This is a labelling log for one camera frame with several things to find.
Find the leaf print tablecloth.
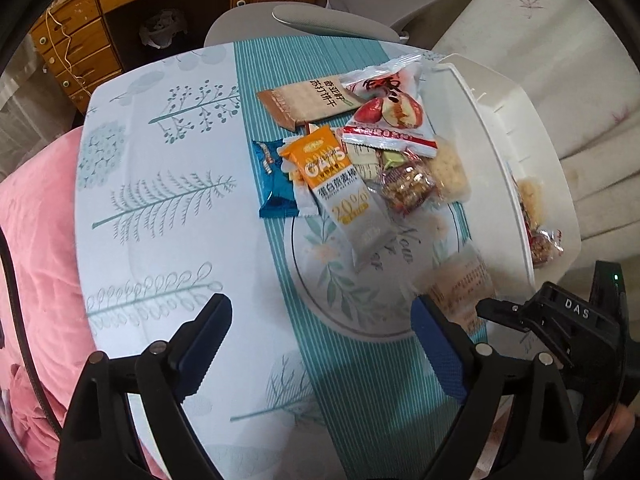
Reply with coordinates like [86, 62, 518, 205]
[75, 35, 506, 480]

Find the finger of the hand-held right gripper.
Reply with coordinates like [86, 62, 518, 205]
[476, 297, 531, 333]

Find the white plastic storage box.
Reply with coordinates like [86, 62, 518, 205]
[422, 52, 583, 346]

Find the clear red nut snack packet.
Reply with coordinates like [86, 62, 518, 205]
[377, 152, 443, 216]
[527, 227, 565, 267]

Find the black cable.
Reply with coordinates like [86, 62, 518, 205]
[0, 230, 66, 431]

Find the red apple print snack packet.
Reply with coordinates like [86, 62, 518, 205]
[340, 54, 440, 150]

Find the small blue snack packet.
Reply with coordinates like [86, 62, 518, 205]
[251, 139, 300, 219]

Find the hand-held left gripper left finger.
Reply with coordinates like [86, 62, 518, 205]
[56, 292, 233, 480]

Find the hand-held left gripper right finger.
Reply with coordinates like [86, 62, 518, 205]
[410, 295, 586, 480]

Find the wooden desk with drawers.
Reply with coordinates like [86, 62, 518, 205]
[30, 0, 331, 113]

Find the clear biscuit packet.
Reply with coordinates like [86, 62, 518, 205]
[415, 255, 493, 336]

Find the white floral curtain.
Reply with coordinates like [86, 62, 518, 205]
[430, 0, 640, 281]

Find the orange white oat bar packet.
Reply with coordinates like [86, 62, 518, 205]
[277, 125, 393, 273]

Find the pink quilt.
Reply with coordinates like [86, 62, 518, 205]
[0, 125, 161, 480]

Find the brown beige cracker packet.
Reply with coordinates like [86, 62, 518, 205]
[256, 77, 363, 132]

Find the person's right hand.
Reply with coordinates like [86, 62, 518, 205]
[587, 402, 638, 448]

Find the dark plastic bag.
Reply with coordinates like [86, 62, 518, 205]
[137, 9, 188, 50]

